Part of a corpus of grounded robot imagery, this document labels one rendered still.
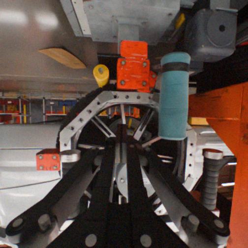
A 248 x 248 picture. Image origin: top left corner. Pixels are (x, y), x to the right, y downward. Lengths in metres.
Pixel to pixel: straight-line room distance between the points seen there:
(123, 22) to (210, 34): 0.38
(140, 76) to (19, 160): 0.91
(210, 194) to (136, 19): 0.72
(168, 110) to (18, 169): 0.98
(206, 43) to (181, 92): 0.31
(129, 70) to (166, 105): 0.19
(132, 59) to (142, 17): 0.28
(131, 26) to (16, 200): 1.24
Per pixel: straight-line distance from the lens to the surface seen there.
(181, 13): 0.91
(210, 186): 0.40
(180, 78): 0.43
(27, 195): 1.16
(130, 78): 0.51
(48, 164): 0.58
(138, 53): 0.54
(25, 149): 1.05
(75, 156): 0.30
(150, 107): 0.61
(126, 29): 0.76
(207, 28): 0.70
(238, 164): 0.76
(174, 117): 0.41
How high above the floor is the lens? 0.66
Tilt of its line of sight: 5 degrees up
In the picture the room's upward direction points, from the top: 179 degrees counter-clockwise
